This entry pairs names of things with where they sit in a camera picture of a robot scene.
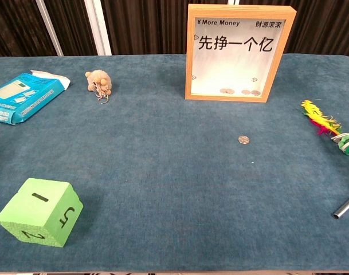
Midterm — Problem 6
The teal tablecloth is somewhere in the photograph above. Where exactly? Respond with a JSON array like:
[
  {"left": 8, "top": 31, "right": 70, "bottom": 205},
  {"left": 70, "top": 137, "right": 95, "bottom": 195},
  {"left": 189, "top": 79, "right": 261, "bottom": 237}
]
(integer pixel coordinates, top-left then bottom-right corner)
[{"left": 0, "top": 53, "right": 349, "bottom": 273}]

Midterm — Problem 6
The dark pleated curtain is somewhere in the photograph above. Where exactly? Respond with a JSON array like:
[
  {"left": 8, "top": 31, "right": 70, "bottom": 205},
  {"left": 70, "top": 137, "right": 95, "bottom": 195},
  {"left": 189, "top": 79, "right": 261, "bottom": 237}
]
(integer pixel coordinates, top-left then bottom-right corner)
[{"left": 0, "top": 0, "right": 349, "bottom": 60}]

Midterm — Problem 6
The colourful feather shuttlecock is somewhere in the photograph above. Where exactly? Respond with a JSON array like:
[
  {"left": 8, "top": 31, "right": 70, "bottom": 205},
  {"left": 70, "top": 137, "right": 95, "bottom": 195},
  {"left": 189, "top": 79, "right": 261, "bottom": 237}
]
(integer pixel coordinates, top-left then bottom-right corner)
[{"left": 300, "top": 100, "right": 349, "bottom": 156}]

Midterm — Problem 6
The blue cardboard box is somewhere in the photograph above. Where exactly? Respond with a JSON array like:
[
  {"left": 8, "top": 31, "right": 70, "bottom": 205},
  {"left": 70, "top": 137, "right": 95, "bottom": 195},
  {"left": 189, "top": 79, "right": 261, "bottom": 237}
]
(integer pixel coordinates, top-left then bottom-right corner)
[{"left": 0, "top": 69, "right": 71, "bottom": 125}]

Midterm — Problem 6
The green foam number cube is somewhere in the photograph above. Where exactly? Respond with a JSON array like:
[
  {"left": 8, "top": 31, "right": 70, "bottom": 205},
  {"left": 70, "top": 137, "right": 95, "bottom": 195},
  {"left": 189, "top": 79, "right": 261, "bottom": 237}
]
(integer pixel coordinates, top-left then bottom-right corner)
[{"left": 0, "top": 178, "right": 84, "bottom": 248}]

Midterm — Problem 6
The metal tube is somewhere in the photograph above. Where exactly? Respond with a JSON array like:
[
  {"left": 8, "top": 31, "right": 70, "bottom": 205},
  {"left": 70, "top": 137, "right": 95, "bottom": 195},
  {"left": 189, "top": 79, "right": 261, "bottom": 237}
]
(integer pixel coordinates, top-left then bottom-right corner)
[{"left": 332, "top": 192, "right": 349, "bottom": 220}]

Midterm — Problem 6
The wooden coin box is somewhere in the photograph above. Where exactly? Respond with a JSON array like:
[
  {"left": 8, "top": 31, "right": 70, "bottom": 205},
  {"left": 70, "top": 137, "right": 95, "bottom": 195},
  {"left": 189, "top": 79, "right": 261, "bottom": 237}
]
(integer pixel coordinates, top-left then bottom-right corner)
[{"left": 185, "top": 3, "right": 297, "bottom": 103}]

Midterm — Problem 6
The beige plush keychain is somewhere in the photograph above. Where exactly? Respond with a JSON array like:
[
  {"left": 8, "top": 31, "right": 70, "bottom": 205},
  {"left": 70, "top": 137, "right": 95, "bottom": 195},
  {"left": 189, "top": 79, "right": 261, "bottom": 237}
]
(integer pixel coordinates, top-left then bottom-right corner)
[{"left": 85, "top": 69, "right": 112, "bottom": 104}]

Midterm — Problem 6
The white frame post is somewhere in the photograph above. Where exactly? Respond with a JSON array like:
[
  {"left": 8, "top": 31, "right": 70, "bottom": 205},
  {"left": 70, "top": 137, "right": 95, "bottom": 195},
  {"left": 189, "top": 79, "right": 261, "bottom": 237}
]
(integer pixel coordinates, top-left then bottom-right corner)
[{"left": 84, "top": 0, "right": 112, "bottom": 56}]

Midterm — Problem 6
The thin grey frame post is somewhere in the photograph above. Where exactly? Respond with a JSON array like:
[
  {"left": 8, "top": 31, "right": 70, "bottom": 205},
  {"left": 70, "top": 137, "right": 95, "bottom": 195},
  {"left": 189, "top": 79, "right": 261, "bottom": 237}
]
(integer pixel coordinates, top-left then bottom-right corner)
[{"left": 35, "top": 0, "right": 64, "bottom": 57}]

